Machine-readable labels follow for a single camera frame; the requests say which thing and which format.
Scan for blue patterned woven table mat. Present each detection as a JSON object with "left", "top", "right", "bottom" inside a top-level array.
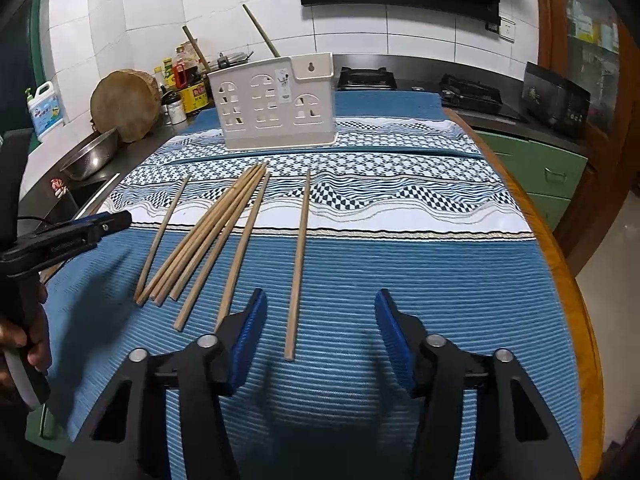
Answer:
[{"left": 42, "top": 90, "right": 583, "bottom": 480}]

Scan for round wooden chopping board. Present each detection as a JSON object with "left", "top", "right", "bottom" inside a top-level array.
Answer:
[{"left": 90, "top": 70, "right": 162, "bottom": 143}]

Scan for steel colander bowl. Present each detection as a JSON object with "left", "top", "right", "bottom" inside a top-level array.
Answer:
[{"left": 59, "top": 127, "right": 121, "bottom": 182}]

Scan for row of wooden chopsticks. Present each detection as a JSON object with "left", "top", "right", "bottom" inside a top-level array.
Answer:
[{"left": 134, "top": 162, "right": 312, "bottom": 362}]

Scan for person's left hand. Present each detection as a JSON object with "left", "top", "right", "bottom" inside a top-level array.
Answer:
[{"left": 0, "top": 280, "right": 52, "bottom": 377}]

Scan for steel pressure cooker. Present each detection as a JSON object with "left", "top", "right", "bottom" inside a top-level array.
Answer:
[{"left": 207, "top": 51, "right": 253, "bottom": 73}]

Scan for wooden glass-door cabinet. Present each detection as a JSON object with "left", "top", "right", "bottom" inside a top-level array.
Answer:
[{"left": 532, "top": 0, "right": 640, "bottom": 271}]

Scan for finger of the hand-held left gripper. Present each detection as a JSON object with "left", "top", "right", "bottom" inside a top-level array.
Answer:
[{"left": 7, "top": 210, "right": 133, "bottom": 277}]

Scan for cream plastic chopstick holder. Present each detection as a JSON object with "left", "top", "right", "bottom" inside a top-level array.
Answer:
[{"left": 206, "top": 52, "right": 340, "bottom": 152}]

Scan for green base cabinet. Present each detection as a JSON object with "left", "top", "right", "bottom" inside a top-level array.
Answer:
[{"left": 472, "top": 127, "right": 590, "bottom": 233}]

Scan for assorted small boxes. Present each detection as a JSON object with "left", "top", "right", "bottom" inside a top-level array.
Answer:
[{"left": 567, "top": 0, "right": 623, "bottom": 53}]

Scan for white detergent jug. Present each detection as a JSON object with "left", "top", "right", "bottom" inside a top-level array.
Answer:
[{"left": 26, "top": 81, "right": 65, "bottom": 143}]

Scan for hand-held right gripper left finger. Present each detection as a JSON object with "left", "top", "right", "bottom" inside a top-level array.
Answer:
[{"left": 74, "top": 287, "right": 268, "bottom": 480}]

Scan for cluster of condiment bottles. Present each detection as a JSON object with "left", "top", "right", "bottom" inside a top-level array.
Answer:
[{"left": 152, "top": 42, "right": 211, "bottom": 126}]

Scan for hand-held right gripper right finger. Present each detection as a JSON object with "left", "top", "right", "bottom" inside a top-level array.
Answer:
[{"left": 374, "top": 287, "right": 583, "bottom": 480}]

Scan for black gas stove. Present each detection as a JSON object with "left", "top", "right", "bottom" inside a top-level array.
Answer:
[{"left": 336, "top": 66, "right": 528, "bottom": 123}]

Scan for black countertop appliance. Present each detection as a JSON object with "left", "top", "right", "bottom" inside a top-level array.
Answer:
[{"left": 522, "top": 61, "right": 592, "bottom": 136}]

